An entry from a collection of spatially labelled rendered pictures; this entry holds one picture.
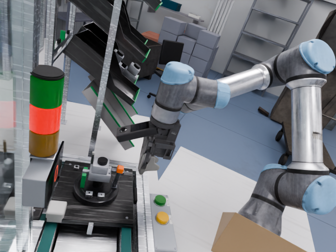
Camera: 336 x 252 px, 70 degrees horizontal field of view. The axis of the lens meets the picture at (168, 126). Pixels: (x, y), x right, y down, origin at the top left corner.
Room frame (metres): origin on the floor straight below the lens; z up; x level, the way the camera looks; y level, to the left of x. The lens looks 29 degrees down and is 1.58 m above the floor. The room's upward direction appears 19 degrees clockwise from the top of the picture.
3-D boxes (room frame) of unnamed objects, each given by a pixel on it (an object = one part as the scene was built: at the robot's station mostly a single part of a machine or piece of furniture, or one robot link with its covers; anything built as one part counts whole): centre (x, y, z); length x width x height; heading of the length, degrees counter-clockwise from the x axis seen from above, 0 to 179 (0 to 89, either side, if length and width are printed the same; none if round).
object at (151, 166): (0.58, 0.01, 1.11); 0.06 x 0.03 x 0.09; 107
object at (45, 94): (0.34, 0.21, 1.39); 0.05 x 0.05 x 0.05
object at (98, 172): (0.55, 0.16, 1.06); 0.08 x 0.04 x 0.07; 107
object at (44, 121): (0.34, 0.21, 1.34); 0.05 x 0.05 x 0.05
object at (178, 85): (0.60, 0.02, 1.37); 0.09 x 0.08 x 0.11; 113
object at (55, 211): (0.44, 0.21, 0.97); 0.05 x 0.05 x 0.04; 17
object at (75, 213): (0.56, 0.15, 0.96); 0.24 x 0.24 x 0.02; 17
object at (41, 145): (0.34, 0.21, 1.29); 0.05 x 0.05 x 0.05
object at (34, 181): (0.34, 0.21, 1.29); 0.12 x 0.05 x 0.25; 17
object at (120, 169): (0.57, 0.11, 1.04); 0.04 x 0.02 x 0.08; 107
